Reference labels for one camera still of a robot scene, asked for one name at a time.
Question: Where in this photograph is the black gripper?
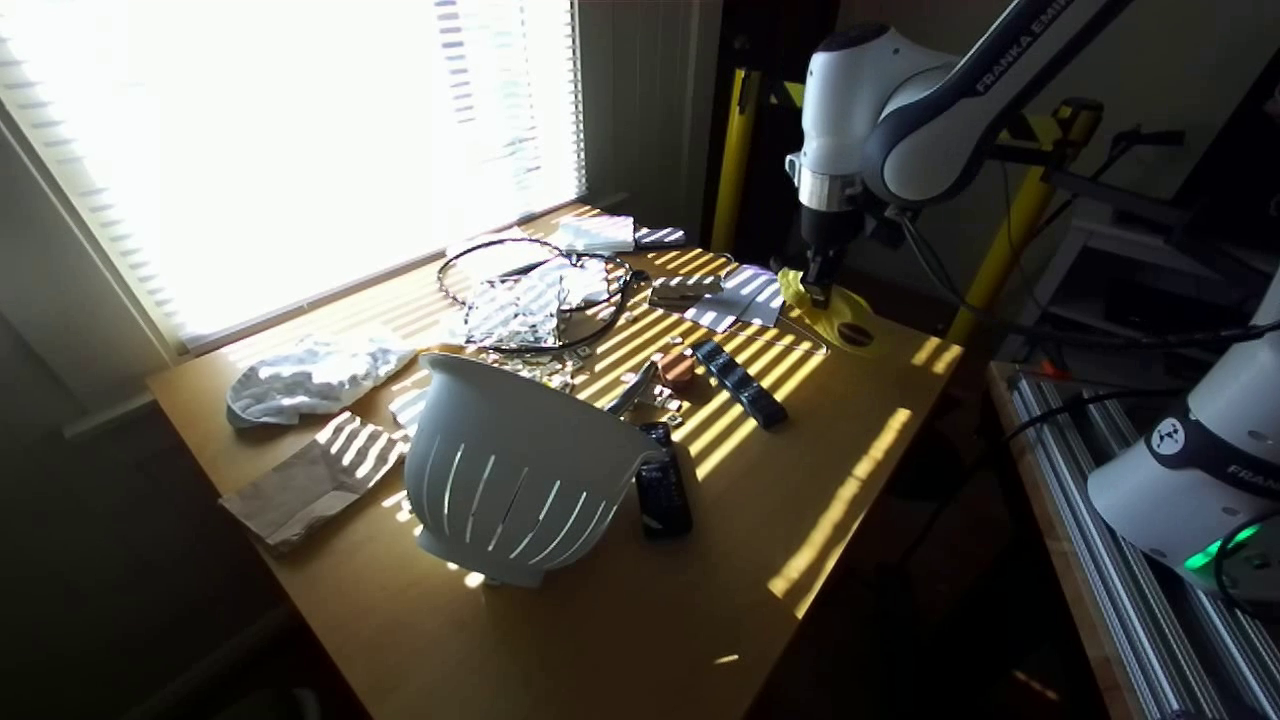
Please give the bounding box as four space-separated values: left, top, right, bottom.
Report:
796 195 861 312

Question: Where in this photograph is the yellow banana bag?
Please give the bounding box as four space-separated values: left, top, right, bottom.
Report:
777 263 878 350

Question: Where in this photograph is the brown round object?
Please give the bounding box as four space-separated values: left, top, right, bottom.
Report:
656 348 701 391

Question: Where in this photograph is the black spatula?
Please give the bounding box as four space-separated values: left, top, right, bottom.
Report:
604 357 670 425

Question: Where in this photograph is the white slotted colander bowl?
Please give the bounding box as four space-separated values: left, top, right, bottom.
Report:
400 348 661 592

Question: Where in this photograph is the grey striped cloth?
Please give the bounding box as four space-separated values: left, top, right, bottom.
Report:
682 259 791 334

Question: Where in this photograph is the long black remote control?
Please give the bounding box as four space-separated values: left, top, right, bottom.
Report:
692 334 791 430

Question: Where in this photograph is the dark notebook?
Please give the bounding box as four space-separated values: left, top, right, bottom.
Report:
633 220 692 254

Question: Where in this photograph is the white paper stack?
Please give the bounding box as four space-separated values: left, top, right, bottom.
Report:
547 210 641 259

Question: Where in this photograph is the small black remote control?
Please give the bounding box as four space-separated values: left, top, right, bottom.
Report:
633 444 696 538

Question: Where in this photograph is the silver patterned cloth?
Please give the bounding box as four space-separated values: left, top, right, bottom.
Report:
454 254 615 357

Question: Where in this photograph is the grey metal robot stand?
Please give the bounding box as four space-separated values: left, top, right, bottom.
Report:
989 357 1280 720

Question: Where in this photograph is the white crumpled cloth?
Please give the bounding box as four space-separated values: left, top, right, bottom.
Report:
218 331 418 430

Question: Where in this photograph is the folded beige towel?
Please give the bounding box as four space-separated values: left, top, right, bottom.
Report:
216 410 410 552

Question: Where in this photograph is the white window blind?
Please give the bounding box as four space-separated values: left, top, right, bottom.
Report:
0 0 593 357

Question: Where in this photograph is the black camera stand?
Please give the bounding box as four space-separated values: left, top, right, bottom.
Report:
1025 123 1193 183

